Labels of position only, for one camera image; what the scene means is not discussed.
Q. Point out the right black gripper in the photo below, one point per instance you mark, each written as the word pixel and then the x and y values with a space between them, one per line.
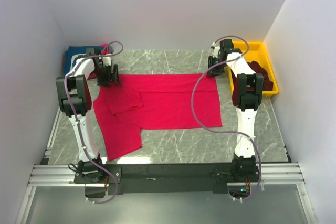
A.
pixel 214 72

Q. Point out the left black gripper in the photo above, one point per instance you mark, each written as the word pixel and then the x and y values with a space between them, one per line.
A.
pixel 111 77

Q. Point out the bright red t-shirt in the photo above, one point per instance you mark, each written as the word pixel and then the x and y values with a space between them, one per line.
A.
pixel 154 102

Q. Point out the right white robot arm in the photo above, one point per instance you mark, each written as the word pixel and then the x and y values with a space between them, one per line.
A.
pixel 246 98

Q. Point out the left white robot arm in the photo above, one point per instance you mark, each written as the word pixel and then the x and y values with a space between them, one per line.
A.
pixel 76 103

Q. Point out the folded red t-shirt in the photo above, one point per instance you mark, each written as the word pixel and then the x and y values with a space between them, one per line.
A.
pixel 104 49

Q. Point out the folded blue printed t-shirt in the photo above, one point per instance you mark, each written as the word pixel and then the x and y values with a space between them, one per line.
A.
pixel 70 57

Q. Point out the yellow plastic bin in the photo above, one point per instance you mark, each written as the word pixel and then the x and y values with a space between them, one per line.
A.
pixel 257 52

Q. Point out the dark maroon t-shirt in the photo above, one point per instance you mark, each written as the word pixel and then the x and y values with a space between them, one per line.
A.
pixel 257 68

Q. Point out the black base bar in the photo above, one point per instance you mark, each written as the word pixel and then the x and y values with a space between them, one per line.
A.
pixel 171 178

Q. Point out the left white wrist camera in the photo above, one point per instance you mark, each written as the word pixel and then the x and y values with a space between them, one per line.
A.
pixel 106 60

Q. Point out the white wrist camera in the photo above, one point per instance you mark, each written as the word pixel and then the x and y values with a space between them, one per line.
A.
pixel 106 60
pixel 215 50

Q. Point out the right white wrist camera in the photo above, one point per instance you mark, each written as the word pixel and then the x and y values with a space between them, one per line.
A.
pixel 215 50

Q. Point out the aluminium rail frame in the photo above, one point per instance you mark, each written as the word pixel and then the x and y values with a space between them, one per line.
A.
pixel 51 196

